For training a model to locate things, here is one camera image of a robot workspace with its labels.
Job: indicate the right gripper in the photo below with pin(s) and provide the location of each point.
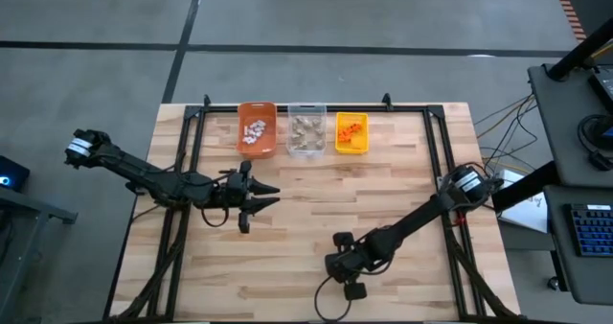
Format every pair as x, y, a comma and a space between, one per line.
354, 259

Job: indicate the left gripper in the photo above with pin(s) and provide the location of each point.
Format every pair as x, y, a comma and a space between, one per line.
237, 194

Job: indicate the orange plastic bin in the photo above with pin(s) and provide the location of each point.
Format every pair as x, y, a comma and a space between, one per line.
249, 151

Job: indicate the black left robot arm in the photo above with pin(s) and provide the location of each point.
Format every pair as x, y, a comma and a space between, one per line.
143, 173

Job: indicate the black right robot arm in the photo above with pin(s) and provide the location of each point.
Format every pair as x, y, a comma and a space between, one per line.
421, 214

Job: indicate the clear plastic bin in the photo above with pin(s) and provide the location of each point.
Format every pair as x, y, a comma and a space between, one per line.
306, 152

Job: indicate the yellow plastic basket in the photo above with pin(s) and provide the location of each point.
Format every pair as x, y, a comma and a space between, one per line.
359, 146

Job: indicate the white paper sheet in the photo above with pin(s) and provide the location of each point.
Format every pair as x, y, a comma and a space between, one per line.
527, 214

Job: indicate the black desk leg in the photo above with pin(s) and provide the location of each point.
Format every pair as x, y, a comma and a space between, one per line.
522, 187

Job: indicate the black caster wheel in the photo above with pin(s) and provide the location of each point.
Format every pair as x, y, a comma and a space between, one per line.
554, 283

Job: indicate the grey desk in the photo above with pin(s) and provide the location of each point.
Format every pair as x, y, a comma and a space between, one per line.
570, 276
560, 122

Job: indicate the grey metal stand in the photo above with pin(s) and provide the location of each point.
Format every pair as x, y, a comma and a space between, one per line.
38, 206

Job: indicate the backlit black keyboard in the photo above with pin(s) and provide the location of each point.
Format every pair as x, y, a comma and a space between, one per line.
594, 230

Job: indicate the black computer tower blue light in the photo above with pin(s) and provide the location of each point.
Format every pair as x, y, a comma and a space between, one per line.
14, 170

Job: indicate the black round headset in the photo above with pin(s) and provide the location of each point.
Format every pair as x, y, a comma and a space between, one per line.
598, 137

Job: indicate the black laptop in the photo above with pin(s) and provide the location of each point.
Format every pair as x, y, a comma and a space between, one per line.
603, 89

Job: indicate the black diagonal pole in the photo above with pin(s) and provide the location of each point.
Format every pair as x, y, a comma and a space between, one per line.
579, 51

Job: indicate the black frame hook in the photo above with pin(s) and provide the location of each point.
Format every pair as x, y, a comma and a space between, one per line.
386, 100
206, 100

